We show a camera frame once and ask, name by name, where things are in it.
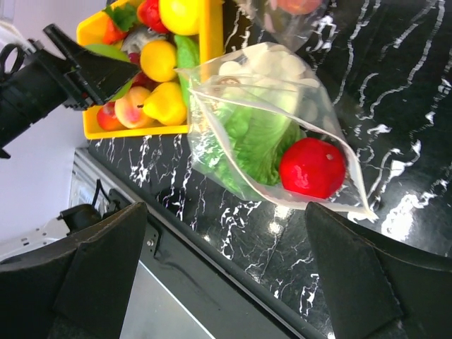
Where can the green fake lettuce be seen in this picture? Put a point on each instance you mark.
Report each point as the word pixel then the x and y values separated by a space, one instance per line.
pixel 259 138

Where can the yellow fake apple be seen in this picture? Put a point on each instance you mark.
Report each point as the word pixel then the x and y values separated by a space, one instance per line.
pixel 182 17

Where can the orange fake carrot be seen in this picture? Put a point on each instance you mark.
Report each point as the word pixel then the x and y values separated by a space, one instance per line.
pixel 120 20

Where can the yellow fake lemon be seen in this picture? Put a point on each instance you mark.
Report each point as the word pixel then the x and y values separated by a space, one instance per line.
pixel 158 60

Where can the red fake tomato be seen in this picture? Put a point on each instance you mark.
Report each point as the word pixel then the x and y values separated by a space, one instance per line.
pixel 312 167

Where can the polka dot zip bag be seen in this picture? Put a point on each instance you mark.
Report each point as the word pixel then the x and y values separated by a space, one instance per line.
pixel 289 22

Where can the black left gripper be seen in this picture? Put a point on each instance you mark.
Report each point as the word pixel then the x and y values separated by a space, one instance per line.
pixel 34 84

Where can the yellow fake pear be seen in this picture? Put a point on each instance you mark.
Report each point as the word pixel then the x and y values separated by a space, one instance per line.
pixel 166 105

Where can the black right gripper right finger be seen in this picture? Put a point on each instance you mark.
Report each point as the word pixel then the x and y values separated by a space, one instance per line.
pixel 375 286

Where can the yellow plastic tray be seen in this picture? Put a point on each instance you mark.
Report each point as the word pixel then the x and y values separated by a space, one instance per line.
pixel 211 46

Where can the green fake apple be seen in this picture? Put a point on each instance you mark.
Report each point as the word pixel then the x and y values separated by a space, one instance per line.
pixel 111 51

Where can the red wax apple fake fruit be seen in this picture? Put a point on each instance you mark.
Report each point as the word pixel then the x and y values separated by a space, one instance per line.
pixel 148 14

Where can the pink yellow fake peach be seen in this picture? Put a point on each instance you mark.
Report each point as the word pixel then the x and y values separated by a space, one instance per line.
pixel 129 108

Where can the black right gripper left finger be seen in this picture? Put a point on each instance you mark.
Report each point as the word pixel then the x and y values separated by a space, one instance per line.
pixel 78 285

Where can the orange fake orange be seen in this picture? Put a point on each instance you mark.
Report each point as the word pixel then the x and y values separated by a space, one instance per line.
pixel 107 119

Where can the green fake bitter gourd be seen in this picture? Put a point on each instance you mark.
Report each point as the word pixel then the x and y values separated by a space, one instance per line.
pixel 187 58

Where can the clear zip top bag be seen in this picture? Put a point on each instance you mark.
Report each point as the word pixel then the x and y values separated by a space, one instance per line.
pixel 271 66

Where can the grey fake fish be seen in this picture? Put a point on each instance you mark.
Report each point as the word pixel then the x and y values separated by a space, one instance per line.
pixel 136 40

